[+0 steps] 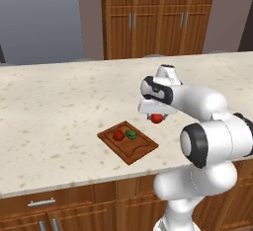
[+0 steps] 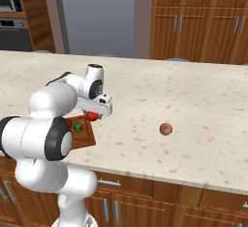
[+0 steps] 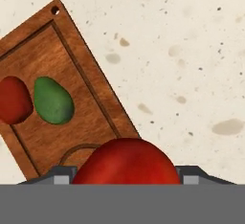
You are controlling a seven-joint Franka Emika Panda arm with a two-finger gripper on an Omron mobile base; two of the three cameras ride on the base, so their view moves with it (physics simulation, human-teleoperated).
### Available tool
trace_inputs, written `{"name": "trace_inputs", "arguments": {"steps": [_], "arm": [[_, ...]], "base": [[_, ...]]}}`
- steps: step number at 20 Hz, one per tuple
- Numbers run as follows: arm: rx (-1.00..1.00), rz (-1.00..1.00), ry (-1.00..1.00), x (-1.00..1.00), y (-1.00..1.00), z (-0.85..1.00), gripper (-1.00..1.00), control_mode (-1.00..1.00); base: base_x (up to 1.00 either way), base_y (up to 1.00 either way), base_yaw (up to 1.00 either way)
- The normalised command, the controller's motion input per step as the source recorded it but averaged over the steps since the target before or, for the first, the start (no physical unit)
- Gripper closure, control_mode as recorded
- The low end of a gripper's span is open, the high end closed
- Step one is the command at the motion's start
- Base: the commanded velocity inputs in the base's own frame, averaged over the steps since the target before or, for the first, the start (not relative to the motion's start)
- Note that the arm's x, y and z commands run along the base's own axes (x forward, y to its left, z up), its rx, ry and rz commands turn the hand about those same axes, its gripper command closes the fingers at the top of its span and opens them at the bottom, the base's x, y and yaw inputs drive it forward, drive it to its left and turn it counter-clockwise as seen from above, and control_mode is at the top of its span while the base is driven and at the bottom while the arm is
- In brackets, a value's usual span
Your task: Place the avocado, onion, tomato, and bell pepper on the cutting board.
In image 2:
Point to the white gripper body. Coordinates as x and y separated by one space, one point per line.
97 107

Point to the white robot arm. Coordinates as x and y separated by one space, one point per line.
38 140

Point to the red tomato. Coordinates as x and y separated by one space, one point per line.
92 116

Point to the green avocado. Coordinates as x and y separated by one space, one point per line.
77 127

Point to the red bell pepper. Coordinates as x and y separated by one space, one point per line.
69 122

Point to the brown wooden cutting board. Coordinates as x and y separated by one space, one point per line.
84 137

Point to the brown onion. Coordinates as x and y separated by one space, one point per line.
165 129

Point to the grey stool seat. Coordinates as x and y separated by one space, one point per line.
177 59
42 51

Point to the wooden drawer front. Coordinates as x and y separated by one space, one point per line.
223 200
132 183

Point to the wooden cupboard door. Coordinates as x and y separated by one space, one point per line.
19 205
145 211
210 218
97 210

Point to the tall wooden oven cabinet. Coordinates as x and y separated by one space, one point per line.
37 14

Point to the wooden cupboard run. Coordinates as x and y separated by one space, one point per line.
200 20

